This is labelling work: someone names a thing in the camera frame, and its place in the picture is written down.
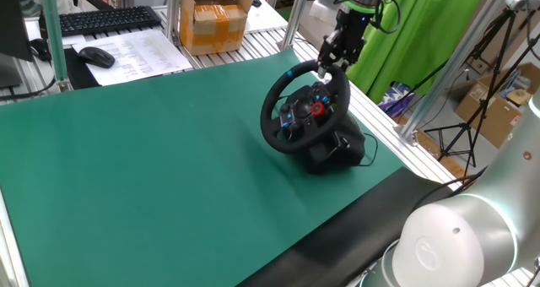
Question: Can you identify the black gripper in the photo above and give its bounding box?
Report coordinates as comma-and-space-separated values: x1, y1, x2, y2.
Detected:
316, 6, 369, 80

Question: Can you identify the black racing steering wheel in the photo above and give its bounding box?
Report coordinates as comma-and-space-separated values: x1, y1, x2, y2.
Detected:
260, 59, 352, 155

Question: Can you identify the black steering wheel base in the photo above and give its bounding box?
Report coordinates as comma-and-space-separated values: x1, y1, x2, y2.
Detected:
303, 109, 367, 175

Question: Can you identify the blue white patterned bag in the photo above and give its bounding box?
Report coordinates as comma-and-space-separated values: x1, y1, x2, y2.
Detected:
378, 81, 413, 118

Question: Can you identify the bright green curtain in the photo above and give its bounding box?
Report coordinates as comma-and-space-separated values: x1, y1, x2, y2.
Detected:
345, 0, 489, 106

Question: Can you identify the taped cardboard box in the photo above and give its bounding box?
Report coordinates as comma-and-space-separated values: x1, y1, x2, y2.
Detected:
179, 0, 254, 57

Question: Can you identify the black tripod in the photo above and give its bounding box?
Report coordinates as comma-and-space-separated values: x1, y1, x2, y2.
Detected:
424, 8, 540, 170

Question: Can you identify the open cardboard box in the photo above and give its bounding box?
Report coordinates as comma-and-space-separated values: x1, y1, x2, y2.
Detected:
454, 62, 540, 149

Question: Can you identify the printed paper sheet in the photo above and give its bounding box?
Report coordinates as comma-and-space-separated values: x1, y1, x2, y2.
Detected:
70, 28, 194, 87

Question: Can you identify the green table mat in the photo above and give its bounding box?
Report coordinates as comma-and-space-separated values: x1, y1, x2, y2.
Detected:
0, 48, 407, 287

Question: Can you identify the black keyboard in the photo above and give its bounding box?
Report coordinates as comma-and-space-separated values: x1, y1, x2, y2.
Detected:
39, 5, 163, 38

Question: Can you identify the black computer mouse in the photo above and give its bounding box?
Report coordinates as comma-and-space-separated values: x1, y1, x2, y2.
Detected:
77, 46, 116, 70

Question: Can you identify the black mouse pad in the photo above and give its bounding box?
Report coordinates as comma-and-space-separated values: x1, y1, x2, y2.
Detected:
62, 48, 102, 90

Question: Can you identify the black small device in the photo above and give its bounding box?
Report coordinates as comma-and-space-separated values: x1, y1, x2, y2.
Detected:
29, 37, 52, 62

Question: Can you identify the black monitor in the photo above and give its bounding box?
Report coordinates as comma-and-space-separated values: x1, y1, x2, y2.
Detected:
0, 0, 34, 89

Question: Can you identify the aluminium frame post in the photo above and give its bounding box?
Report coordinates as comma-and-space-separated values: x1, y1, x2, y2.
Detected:
277, 0, 314, 51
394, 0, 516, 147
37, 0, 71, 92
165, 0, 183, 43

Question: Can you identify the black USB cable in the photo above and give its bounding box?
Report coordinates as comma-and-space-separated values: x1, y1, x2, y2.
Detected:
357, 131, 380, 168

